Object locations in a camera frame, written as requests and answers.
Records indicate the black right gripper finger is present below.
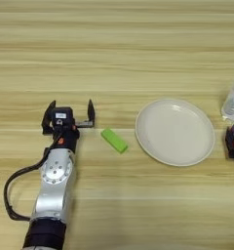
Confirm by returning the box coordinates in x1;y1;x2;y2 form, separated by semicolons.
224;127;234;160

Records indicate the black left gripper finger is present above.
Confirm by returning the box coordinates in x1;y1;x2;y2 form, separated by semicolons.
41;100;57;135
87;99;97;126

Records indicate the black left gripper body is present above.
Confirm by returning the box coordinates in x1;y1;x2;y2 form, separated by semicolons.
51;120;96;151

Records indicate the green rectangular block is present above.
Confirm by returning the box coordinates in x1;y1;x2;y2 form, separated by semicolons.
99;127;129;154

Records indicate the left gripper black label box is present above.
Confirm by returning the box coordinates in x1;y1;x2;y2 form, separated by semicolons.
51;106;74;127

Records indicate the white round plate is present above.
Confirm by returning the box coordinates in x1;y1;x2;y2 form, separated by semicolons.
135;98;216;168

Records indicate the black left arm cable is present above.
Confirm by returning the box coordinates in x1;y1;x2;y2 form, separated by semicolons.
3;146;54;223

